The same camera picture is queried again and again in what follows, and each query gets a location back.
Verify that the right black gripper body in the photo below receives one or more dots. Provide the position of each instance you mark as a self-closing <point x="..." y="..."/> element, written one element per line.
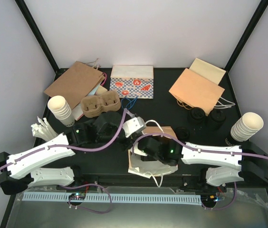
<point x="159" y="158"/>

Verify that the orange kraft paper bag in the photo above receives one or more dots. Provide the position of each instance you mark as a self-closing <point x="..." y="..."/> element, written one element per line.
<point x="154" y="169"/>

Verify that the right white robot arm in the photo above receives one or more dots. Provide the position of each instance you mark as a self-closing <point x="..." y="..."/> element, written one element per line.
<point x="246" y="162"/>

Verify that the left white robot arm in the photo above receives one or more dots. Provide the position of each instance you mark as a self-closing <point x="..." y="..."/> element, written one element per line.
<point x="23" y="170"/>

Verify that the loose black lid on table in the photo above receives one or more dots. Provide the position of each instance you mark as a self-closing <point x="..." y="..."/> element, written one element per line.
<point x="182" y="133"/>

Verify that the stack of pulp cup carriers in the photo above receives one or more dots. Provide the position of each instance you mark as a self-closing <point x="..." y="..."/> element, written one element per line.
<point x="94" y="105"/>

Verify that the black lid stack left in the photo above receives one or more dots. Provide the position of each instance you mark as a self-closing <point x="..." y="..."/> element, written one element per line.
<point x="196" y="115"/>

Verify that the black lid stack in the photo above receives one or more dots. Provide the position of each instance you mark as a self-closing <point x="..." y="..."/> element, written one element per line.
<point x="196" y="115"/>
<point x="216" y="119"/>

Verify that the left stack of paper cups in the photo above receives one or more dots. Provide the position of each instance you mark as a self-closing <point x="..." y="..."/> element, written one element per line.
<point x="61" y="110"/>

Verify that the stack of paper cups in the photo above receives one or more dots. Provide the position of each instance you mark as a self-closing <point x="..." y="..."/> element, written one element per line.
<point x="244" y="128"/>
<point x="61" y="110"/>

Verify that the brown flat paper bag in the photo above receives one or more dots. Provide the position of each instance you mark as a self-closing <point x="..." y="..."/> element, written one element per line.
<point x="76" y="83"/>

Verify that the bundle of wrapped straws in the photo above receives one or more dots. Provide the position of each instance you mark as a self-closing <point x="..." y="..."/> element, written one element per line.
<point x="43" y="130"/>

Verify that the checkered printed paper bag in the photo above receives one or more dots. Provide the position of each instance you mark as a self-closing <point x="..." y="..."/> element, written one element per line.
<point x="132" y="81"/>

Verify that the black lid stack right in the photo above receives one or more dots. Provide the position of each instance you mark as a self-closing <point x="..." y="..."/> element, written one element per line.
<point x="216" y="119"/>

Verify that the orange flat bag right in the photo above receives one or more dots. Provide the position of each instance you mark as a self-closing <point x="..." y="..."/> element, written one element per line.
<point x="196" y="91"/>

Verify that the tan flat paper bag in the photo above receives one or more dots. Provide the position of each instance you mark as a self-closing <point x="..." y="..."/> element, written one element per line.
<point x="207" y="70"/>

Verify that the right stack of paper cups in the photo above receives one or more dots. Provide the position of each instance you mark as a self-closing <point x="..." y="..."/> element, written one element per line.
<point x="244" y="128"/>

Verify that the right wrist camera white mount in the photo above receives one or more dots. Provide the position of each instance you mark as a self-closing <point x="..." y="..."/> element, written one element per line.
<point x="136" y="151"/>

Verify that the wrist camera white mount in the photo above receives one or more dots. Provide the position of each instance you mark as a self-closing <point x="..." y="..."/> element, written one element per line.
<point x="134" y="125"/>
<point x="136" y="151"/>

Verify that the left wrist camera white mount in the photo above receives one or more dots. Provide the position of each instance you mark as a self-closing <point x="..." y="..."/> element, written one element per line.
<point x="134" y="125"/>

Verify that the blue slotted cable duct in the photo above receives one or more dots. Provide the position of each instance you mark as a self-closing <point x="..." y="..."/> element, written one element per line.
<point x="113" y="198"/>

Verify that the right black frame post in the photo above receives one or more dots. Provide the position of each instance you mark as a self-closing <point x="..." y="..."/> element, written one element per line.
<point x="262" y="6"/>

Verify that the black frame post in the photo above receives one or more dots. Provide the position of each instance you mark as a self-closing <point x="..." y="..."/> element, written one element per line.
<point x="37" y="33"/>
<point x="262" y="6"/>

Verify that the left black frame post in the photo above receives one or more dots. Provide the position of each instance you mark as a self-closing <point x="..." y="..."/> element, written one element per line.
<point x="37" y="33"/>

